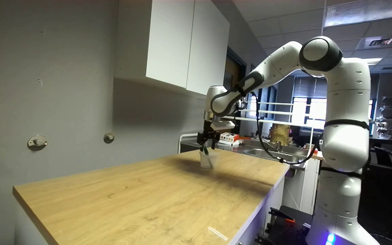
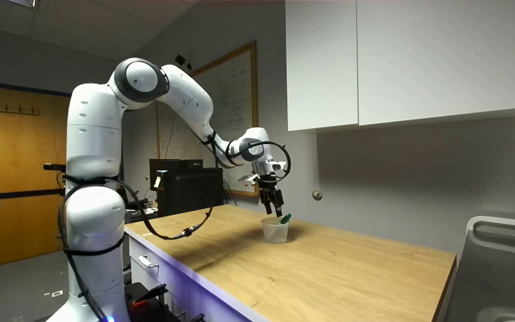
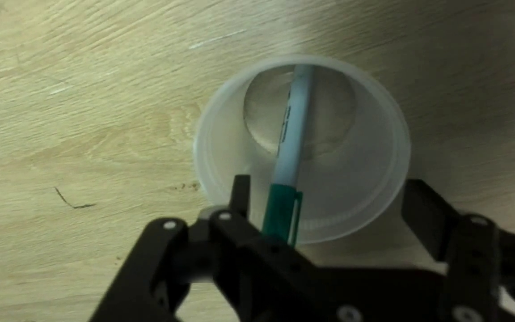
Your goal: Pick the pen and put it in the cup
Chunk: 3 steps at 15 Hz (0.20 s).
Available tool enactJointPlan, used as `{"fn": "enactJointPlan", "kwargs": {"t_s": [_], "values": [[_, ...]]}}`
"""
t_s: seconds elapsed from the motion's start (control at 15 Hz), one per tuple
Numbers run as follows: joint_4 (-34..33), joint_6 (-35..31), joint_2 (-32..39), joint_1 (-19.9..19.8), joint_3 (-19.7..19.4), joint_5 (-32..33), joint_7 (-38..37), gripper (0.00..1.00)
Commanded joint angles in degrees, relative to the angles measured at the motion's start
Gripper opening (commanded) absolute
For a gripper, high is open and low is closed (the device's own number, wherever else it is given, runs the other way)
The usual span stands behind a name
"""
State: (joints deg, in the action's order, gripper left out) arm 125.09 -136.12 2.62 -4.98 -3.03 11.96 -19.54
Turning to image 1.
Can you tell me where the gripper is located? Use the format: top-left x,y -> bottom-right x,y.
197,120 -> 221,152

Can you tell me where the dark green pen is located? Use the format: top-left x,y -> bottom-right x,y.
203,145 -> 214,169

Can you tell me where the clear plastic cup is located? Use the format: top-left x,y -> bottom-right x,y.
199,150 -> 219,170

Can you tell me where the white and orange box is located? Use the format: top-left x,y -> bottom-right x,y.
219,132 -> 240,144

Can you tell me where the steel sink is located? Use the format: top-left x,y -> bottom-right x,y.
243,147 -> 306,164

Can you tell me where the yellow bag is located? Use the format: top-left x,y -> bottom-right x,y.
270,124 -> 291,144

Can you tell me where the dark door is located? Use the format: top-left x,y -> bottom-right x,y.
224,47 -> 248,102

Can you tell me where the black clamp with orange tip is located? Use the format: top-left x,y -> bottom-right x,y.
267,207 -> 296,226

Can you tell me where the window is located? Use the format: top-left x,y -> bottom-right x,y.
291,97 -> 328,130

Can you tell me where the black office chair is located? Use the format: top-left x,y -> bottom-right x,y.
359,146 -> 392,240

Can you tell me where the ceiling light panel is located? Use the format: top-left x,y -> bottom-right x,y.
323,0 -> 392,28

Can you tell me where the white tube frame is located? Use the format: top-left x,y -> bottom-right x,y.
178,132 -> 200,154

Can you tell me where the white wire rack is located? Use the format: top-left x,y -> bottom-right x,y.
224,100 -> 326,137

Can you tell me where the white wall cabinet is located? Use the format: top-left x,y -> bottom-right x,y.
114,0 -> 231,96

